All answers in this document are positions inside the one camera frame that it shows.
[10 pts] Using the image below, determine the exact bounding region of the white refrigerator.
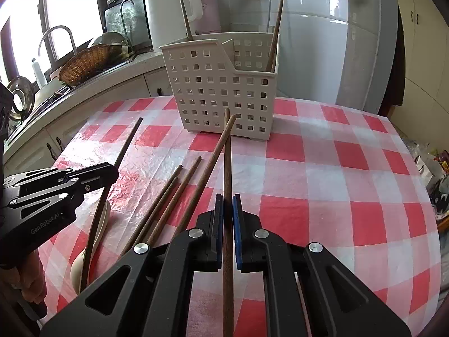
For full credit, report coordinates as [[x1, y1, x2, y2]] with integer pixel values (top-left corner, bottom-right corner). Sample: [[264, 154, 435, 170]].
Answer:
[[335, 0, 399, 115]]

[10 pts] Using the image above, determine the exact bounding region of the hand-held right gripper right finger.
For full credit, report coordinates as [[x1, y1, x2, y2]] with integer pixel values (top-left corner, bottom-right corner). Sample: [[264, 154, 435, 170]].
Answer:
[[232, 194, 412, 337]]

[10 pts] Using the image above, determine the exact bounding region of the glass pot lid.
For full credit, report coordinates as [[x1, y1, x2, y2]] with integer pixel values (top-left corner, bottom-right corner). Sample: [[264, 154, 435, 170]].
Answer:
[[7, 76, 36, 122]]

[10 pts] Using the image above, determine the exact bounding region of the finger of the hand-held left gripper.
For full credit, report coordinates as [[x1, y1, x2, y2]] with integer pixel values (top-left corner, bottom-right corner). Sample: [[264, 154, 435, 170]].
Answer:
[[10, 183, 85, 218], [3, 163, 119, 193]]

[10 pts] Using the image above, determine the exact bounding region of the chrome kitchen faucet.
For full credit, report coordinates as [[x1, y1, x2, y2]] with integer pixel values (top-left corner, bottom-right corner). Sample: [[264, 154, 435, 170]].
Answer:
[[37, 25, 79, 60]]

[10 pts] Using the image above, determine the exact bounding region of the steel colander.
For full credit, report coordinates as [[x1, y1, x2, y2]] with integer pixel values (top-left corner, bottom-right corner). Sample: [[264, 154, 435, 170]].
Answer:
[[88, 31, 126, 49]]

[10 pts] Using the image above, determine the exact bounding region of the red white checkered tablecloth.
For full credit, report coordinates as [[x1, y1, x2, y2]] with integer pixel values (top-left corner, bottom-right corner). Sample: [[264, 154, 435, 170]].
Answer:
[[37, 96, 443, 337]]

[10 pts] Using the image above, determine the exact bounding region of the white electric kettle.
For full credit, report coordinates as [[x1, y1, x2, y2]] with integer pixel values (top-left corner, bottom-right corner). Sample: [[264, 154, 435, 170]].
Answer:
[[143, 0, 205, 53]]

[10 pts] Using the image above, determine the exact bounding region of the white plastic bottle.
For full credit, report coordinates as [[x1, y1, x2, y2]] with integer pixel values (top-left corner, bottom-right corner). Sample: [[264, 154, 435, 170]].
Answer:
[[31, 58, 47, 88]]

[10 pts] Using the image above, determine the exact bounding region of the window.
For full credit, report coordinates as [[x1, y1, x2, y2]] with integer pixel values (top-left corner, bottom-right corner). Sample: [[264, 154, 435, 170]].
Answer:
[[0, 0, 106, 85]]

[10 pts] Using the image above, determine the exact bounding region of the cream cupboard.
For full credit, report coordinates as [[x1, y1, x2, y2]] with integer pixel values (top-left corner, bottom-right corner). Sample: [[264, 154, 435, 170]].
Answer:
[[388, 0, 449, 155]]

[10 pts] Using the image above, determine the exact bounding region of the white shopping bag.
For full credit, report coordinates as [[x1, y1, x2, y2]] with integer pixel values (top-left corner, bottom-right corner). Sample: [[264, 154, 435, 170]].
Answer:
[[414, 152, 437, 186]]

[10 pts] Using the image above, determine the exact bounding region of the steel cutting board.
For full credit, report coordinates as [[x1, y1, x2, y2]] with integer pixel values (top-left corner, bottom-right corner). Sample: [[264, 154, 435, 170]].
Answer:
[[104, 0, 152, 50]]

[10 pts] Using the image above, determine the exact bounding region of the white power cable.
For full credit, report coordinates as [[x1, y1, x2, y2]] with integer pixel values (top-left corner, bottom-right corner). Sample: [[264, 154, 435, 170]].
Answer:
[[267, 0, 277, 33]]

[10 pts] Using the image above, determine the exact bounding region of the white kitchen counter cabinet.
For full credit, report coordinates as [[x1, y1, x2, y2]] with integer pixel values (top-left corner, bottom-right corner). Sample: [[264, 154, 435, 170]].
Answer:
[[3, 53, 176, 170]]

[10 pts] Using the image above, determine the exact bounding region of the brown wicker basket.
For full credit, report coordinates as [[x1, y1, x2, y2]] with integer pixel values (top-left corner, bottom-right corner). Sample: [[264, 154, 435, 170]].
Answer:
[[58, 44, 113, 87]]

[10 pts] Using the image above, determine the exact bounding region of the grey cloth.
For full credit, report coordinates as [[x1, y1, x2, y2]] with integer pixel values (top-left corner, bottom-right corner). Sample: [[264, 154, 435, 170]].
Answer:
[[430, 184, 449, 234]]

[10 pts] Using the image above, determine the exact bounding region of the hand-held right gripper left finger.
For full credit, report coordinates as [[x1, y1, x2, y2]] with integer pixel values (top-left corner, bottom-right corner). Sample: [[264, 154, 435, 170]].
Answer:
[[40, 193, 225, 337]]

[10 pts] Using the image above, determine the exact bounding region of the pink thermos flask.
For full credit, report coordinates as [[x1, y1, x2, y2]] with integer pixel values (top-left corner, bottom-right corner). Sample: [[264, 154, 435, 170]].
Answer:
[[191, 0, 222, 36]]

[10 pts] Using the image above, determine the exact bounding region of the person's left hand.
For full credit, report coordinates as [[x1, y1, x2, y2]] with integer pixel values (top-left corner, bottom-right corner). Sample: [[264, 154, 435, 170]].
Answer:
[[16, 251, 46, 302]]

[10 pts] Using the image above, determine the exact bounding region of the cream plastic spoon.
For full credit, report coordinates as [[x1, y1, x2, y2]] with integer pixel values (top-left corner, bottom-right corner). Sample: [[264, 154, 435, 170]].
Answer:
[[69, 198, 112, 293]]

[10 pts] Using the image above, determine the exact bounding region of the white perforated utensil basket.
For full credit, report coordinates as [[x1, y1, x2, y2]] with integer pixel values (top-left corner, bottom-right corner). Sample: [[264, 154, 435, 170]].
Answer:
[[159, 31, 280, 141]]

